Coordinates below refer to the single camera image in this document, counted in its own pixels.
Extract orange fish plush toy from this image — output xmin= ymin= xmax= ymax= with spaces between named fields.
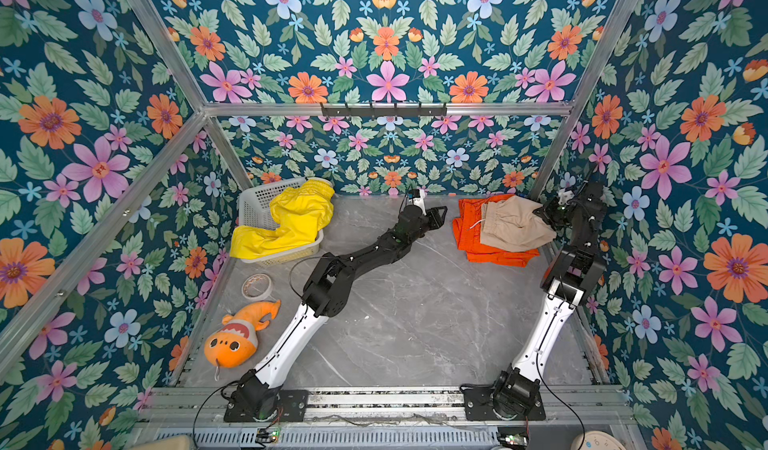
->
xmin=203 ymin=300 xmax=281 ymax=369

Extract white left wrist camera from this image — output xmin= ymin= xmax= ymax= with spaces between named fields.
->
xmin=407 ymin=188 xmax=426 ymax=214

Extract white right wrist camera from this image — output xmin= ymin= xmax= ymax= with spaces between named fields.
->
xmin=557 ymin=189 xmax=574 ymax=206

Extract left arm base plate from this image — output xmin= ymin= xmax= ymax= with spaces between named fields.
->
xmin=224 ymin=389 xmax=309 ymax=423

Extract white plastic laundry basket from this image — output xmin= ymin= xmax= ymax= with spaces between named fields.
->
xmin=238 ymin=177 xmax=324 ymax=267

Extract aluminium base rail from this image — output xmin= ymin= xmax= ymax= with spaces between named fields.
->
xmin=129 ymin=385 xmax=646 ymax=449

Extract black hook rail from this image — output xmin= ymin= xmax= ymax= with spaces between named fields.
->
xmin=320 ymin=104 xmax=448 ymax=118

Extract tape roll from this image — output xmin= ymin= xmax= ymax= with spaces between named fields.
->
xmin=241 ymin=273 xmax=273 ymax=302

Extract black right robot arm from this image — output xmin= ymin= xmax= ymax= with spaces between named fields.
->
xmin=490 ymin=180 xmax=607 ymax=420

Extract beige shorts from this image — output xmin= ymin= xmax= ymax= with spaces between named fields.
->
xmin=480 ymin=195 xmax=556 ymax=252

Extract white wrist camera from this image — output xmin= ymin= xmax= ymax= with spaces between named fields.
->
xmin=557 ymin=189 xmax=574 ymax=206
xmin=407 ymin=188 xmax=426 ymax=214

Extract yellow shorts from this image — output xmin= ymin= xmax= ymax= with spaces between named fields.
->
xmin=230 ymin=178 xmax=335 ymax=261

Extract white round device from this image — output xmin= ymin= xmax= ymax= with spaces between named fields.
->
xmin=570 ymin=430 xmax=626 ymax=450

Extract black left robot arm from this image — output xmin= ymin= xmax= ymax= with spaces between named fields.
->
xmin=225 ymin=197 xmax=447 ymax=422

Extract aluminium frame post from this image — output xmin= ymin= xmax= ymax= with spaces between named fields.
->
xmin=126 ymin=0 xmax=252 ymax=190

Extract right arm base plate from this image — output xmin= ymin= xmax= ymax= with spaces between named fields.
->
xmin=459 ymin=385 xmax=546 ymax=421

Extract orange shorts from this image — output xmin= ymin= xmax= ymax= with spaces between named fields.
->
xmin=452 ymin=194 xmax=540 ymax=267

